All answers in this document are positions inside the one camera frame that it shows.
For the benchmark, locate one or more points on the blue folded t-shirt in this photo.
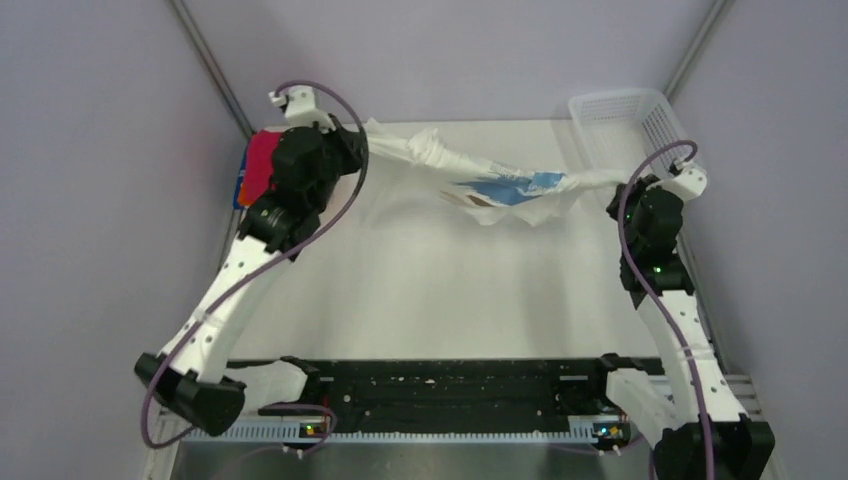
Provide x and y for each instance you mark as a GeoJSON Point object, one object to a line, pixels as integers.
{"type": "Point", "coordinates": [237, 189]}

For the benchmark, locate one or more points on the left controller board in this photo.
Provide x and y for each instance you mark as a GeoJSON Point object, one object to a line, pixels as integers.
{"type": "Point", "coordinates": [306, 429]}

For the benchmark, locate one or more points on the right aluminium frame post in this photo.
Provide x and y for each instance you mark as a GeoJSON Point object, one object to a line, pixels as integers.
{"type": "Point", "coordinates": [712, 19]}

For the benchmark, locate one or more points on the right controller board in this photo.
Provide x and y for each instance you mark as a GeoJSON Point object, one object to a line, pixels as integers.
{"type": "Point", "coordinates": [603, 435]}

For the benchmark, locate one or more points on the controller board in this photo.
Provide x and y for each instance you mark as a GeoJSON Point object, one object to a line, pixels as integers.
{"type": "Point", "coordinates": [603, 435]}
{"type": "Point", "coordinates": [306, 429]}

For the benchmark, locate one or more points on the red folded t-shirt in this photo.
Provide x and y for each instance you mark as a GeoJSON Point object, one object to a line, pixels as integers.
{"type": "Point", "coordinates": [259, 158]}

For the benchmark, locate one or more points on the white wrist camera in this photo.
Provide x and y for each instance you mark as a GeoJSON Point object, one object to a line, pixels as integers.
{"type": "Point", "coordinates": [300, 108]}
{"type": "Point", "coordinates": [688, 180]}

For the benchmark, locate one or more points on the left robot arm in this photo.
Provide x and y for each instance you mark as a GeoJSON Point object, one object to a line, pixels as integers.
{"type": "Point", "coordinates": [190, 375]}

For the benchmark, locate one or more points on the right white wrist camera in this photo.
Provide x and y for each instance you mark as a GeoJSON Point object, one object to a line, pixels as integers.
{"type": "Point", "coordinates": [688, 180]}

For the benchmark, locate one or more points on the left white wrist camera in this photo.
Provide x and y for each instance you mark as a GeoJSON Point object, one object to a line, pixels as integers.
{"type": "Point", "coordinates": [300, 108]}

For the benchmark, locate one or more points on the aluminium frame post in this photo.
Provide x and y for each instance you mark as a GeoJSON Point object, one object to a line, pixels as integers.
{"type": "Point", "coordinates": [712, 19]}
{"type": "Point", "coordinates": [208, 61]}

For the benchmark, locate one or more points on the white plastic basket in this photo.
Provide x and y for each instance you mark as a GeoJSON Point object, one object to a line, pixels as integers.
{"type": "Point", "coordinates": [616, 131]}

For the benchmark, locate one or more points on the orange folded t-shirt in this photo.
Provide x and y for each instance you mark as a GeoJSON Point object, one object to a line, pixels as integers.
{"type": "Point", "coordinates": [247, 195]}

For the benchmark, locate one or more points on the white printed t-shirt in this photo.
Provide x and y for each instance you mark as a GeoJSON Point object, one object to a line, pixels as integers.
{"type": "Point", "coordinates": [488, 190]}

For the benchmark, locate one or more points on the black mounting base rail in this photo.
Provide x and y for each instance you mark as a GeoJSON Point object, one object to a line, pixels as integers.
{"type": "Point", "coordinates": [474, 400]}

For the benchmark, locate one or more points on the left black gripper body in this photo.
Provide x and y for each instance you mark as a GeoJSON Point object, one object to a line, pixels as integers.
{"type": "Point", "coordinates": [340, 158]}

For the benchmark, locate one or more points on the left aluminium frame post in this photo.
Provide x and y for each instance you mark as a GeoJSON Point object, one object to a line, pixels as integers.
{"type": "Point", "coordinates": [208, 61]}

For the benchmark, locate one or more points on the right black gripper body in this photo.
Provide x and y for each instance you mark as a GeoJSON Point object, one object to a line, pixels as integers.
{"type": "Point", "coordinates": [631, 201]}

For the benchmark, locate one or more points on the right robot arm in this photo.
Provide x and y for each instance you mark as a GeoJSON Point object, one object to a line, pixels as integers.
{"type": "Point", "coordinates": [700, 430]}

